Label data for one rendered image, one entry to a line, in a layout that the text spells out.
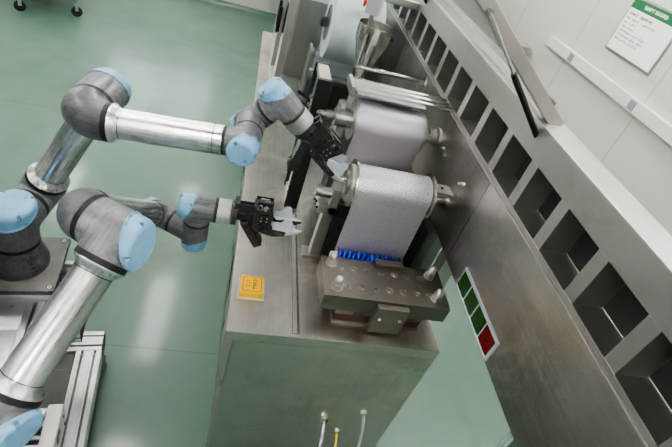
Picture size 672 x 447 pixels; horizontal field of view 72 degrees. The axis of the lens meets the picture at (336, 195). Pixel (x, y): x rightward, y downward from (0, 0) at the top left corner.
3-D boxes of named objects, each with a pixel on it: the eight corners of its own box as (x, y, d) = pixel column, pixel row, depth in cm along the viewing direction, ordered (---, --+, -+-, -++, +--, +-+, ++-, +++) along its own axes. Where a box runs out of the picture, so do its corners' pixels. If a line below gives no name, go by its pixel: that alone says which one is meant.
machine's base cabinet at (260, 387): (245, 138, 380) (265, 37, 331) (322, 153, 395) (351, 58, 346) (200, 471, 182) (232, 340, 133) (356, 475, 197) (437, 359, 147)
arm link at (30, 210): (-20, 248, 127) (-28, 210, 119) (8, 217, 138) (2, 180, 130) (27, 256, 129) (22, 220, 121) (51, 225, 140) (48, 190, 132)
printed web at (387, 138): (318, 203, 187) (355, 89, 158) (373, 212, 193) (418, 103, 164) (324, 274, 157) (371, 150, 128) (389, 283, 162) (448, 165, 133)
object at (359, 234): (331, 256, 152) (348, 213, 142) (398, 265, 158) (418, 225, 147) (332, 257, 152) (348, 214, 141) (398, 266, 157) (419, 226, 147)
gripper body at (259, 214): (276, 214, 134) (233, 207, 131) (270, 236, 139) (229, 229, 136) (276, 198, 140) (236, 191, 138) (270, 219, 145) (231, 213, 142)
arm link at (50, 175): (-4, 209, 134) (76, 75, 110) (24, 179, 146) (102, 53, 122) (38, 230, 139) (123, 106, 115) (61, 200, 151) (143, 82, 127)
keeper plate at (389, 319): (366, 326, 144) (377, 303, 137) (396, 329, 146) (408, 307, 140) (367, 333, 142) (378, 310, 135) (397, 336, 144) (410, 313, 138)
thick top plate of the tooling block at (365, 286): (316, 267, 149) (321, 254, 146) (430, 283, 158) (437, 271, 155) (319, 307, 136) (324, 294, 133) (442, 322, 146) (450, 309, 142)
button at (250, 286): (240, 279, 146) (241, 274, 144) (262, 282, 147) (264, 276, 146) (238, 296, 140) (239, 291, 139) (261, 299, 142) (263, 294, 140)
